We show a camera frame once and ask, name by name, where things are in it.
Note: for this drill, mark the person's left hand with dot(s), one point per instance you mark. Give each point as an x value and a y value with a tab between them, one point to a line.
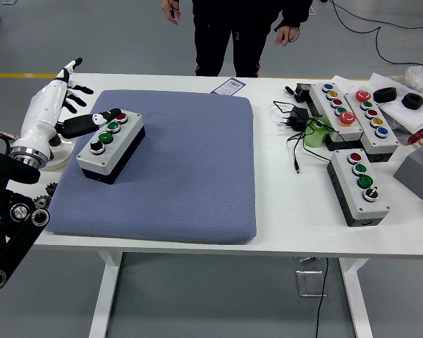
285	35

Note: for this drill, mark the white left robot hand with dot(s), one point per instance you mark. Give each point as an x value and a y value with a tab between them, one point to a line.
42	105

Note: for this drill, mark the large white paper sheet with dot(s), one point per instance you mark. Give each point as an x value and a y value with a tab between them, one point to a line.
402	116

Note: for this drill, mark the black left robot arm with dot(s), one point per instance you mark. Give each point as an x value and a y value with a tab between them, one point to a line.
21	172

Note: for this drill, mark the clear plastic bag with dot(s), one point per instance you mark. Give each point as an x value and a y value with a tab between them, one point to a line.
421	75

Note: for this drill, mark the grey five-button box, yellow-collared stop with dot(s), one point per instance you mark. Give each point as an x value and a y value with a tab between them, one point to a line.
354	131

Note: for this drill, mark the clear floor socket plate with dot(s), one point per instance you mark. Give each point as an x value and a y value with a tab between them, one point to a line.
310	283

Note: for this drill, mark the purple label card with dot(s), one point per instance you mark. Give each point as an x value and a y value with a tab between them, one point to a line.
229	86

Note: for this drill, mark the grey block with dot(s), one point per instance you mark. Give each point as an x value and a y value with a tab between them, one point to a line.
416	172

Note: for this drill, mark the black gear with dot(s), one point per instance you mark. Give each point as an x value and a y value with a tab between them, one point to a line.
42	203
51	190

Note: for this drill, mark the small white paper sheet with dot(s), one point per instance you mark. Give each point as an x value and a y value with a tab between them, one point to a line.
343	81

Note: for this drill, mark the person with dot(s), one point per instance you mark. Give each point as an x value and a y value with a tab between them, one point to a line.
215	35

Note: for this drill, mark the grey four-button control box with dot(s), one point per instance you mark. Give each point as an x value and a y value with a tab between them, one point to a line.
349	186
127	131

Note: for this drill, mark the blue-grey textured mat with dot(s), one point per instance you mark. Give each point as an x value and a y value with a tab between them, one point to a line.
179	169

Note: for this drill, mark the green plastic part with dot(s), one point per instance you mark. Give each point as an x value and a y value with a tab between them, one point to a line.
313	139

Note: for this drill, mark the person's hand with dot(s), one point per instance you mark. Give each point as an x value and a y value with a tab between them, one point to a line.
285	35
171	14

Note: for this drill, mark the grey five-button box, red stop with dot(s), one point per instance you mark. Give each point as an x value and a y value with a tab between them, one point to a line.
382	144

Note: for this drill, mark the white table leg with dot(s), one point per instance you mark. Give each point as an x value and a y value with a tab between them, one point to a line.
357	299
105	299

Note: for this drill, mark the person's right hand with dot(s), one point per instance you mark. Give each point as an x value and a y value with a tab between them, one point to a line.
171	14

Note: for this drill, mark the small black device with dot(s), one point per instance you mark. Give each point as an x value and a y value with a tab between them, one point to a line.
303	89

